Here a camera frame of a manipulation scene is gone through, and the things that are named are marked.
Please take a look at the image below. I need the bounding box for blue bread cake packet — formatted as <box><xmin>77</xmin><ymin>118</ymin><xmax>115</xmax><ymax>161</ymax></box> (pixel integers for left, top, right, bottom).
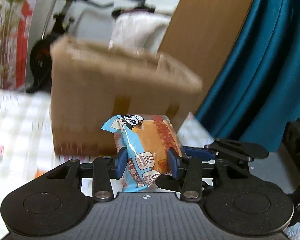
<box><xmin>101</xmin><ymin>114</ymin><xmax>185</xmax><ymax>192</ymax></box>

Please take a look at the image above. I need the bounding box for orange cracker pack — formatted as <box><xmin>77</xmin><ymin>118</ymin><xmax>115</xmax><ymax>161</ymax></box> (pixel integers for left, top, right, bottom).
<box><xmin>34</xmin><ymin>170</ymin><xmax>46</xmax><ymax>178</ymax></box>

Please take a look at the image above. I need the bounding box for teal curtain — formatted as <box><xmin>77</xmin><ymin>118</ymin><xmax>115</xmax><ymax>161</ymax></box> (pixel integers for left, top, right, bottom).
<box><xmin>195</xmin><ymin>0</ymin><xmax>300</xmax><ymax>152</ymax></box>

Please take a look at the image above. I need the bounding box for cardboard box with plastic liner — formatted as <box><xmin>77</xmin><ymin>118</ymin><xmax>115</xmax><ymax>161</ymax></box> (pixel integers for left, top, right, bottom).
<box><xmin>50</xmin><ymin>35</ymin><xmax>203</xmax><ymax>156</ymax></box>

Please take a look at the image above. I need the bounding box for black exercise bike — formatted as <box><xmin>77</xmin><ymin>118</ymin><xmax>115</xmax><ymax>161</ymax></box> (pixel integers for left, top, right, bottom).
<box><xmin>28</xmin><ymin>0</ymin><xmax>116</xmax><ymax>91</ymax></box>

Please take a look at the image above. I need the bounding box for wooden headboard panel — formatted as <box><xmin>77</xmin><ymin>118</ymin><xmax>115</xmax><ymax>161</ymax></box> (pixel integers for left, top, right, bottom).
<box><xmin>159</xmin><ymin>0</ymin><xmax>253</xmax><ymax>113</ymax></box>

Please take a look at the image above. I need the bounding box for white quilted blanket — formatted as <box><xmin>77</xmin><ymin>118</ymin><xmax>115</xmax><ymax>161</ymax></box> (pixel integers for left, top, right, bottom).
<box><xmin>109</xmin><ymin>12</ymin><xmax>171</xmax><ymax>53</ymax></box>

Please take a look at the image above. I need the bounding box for black garment on blanket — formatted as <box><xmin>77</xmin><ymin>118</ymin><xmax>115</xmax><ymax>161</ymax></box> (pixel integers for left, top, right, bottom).
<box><xmin>111</xmin><ymin>6</ymin><xmax>155</xmax><ymax>19</ymax></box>

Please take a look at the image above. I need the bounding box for printed garden backdrop curtain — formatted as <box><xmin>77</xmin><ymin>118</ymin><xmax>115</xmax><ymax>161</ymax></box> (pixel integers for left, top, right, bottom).
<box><xmin>0</xmin><ymin>0</ymin><xmax>37</xmax><ymax>90</ymax></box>

